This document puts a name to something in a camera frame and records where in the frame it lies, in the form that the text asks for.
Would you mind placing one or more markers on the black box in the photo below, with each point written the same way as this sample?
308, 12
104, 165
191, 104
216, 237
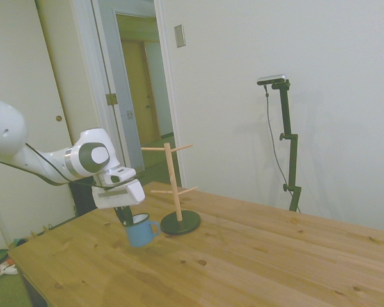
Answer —
81, 201

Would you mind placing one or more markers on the brown hallway door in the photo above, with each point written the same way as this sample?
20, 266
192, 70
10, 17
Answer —
153, 96

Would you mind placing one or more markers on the white floor item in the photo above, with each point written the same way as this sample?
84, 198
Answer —
9, 269

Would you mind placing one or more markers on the brass door hinge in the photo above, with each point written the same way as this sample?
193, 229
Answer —
111, 99

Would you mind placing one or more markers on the grey exterior camera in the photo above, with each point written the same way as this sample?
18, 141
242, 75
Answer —
272, 79

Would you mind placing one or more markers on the black jointed camera stand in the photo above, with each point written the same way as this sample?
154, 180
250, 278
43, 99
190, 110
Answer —
291, 153

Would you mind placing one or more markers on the grey wall switch plate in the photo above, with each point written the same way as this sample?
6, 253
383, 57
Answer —
179, 36

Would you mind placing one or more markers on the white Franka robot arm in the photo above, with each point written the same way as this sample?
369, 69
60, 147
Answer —
6, 134

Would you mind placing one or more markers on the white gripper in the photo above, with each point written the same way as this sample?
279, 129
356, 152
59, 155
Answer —
115, 199

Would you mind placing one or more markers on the wooden mug tree black base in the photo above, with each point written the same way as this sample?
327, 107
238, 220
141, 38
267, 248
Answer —
182, 224

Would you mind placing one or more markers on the blue enamel mug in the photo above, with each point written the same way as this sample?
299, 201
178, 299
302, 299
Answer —
137, 236

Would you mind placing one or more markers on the white open door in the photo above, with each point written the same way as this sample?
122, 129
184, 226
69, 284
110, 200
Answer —
102, 64

